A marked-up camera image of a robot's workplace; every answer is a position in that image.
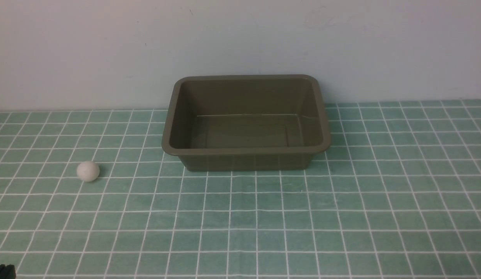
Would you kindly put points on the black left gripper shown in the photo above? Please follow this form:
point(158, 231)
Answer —
point(7, 271)

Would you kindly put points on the white ping-pong ball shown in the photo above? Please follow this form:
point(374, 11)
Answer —
point(88, 171)

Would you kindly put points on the olive green plastic bin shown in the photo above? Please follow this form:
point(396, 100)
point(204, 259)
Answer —
point(246, 122)

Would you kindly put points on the green checkered tablecloth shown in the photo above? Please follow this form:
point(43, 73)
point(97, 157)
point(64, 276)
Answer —
point(397, 196)

